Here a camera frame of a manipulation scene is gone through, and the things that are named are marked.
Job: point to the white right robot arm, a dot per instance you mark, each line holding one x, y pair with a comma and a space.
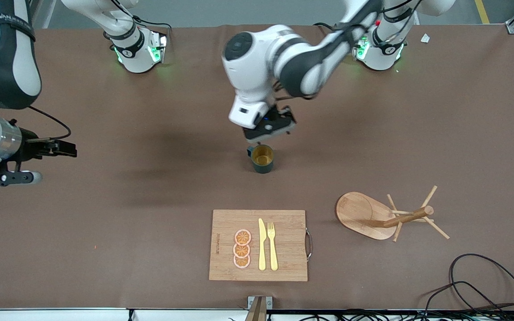
11, 67

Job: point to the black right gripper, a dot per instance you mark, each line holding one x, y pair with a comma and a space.
30, 148

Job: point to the metal camera pole bracket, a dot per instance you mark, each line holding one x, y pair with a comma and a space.
259, 310

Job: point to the wooden mug tree stand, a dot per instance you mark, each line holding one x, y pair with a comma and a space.
359, 214

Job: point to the white paper scrap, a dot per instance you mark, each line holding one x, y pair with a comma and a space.
425, 38

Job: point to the dark teal mug yellow inside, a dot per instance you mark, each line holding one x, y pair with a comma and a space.
262, 156

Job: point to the yellow plastic fork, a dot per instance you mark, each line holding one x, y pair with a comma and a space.
273, 256

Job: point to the fake orange slice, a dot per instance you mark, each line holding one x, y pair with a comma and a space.
241, 251
242, 262
242, 237

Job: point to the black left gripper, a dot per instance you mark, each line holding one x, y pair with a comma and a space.
273, 115

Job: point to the yellow plastic knife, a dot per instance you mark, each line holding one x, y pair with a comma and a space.
262, 249

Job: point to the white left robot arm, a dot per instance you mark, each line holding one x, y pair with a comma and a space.
301, 62

